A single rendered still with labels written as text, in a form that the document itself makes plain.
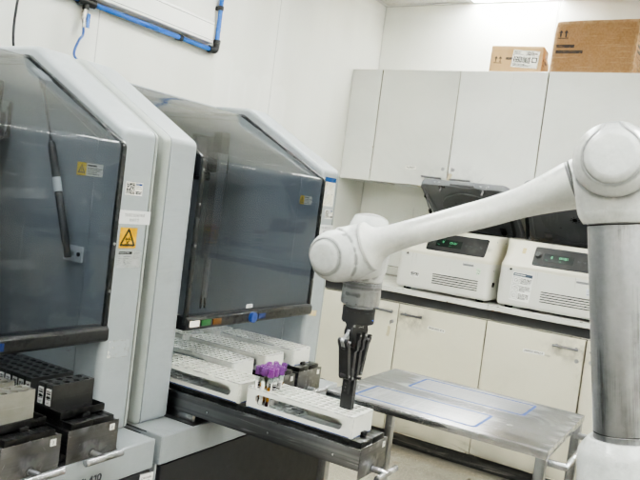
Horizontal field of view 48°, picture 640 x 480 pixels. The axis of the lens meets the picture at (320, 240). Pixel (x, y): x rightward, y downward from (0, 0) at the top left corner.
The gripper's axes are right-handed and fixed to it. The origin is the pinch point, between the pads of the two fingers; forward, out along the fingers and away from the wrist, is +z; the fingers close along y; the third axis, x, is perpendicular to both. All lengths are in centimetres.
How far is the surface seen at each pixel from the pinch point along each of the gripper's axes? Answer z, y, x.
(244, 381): 3.5, 2.4, -27.8
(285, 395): 3.6, 3.8, -14.5
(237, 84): -96, -143, -157
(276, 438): 13.0, 6.8, -13.5
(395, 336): 28, -230, -91
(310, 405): 3.6, 5.0, -6.5
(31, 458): 13, 55, -37
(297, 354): 5, -43, -41
